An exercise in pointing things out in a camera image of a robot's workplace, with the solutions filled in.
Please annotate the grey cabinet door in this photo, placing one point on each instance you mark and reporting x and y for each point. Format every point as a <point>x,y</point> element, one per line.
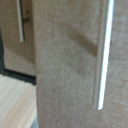
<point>66,66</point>

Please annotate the black framed drawer cabinet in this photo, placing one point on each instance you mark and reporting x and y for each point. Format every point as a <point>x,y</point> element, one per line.
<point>16,76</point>

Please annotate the brown lower drawer front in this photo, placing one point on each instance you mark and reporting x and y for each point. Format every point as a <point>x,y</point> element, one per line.
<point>11,50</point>

